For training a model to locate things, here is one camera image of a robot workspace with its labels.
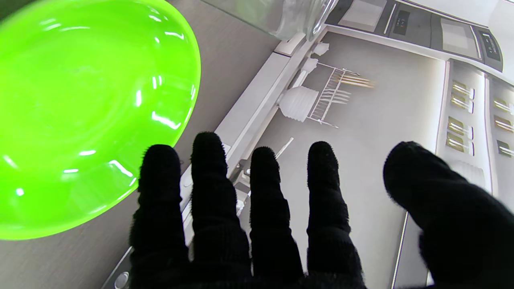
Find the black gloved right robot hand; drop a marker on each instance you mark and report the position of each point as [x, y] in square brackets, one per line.
[217, 241]

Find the bright green plastic bowl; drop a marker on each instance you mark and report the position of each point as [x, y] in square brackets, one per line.
[88, 112]

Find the clear glass jar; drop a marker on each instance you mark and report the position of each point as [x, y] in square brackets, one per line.
[281, 14]

